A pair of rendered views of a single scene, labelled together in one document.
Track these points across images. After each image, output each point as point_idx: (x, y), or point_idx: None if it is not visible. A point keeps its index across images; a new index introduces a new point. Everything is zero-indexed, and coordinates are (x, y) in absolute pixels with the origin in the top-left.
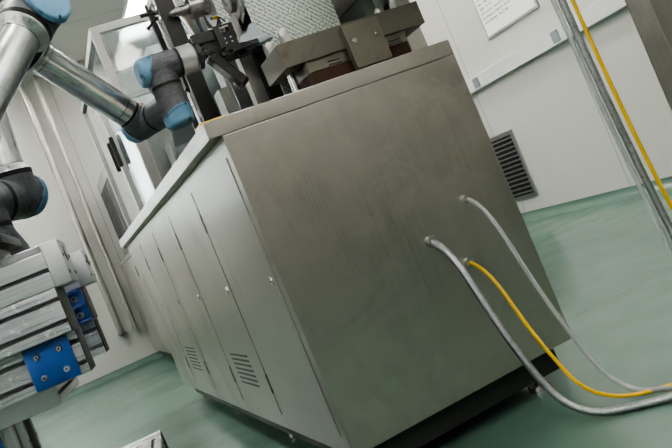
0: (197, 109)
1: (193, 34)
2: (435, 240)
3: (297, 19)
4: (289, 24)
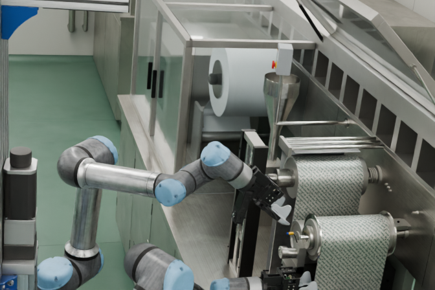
0: (239, 230)
1: (268, 112)
2: None
3: (349, 279)
4: (342, 281)
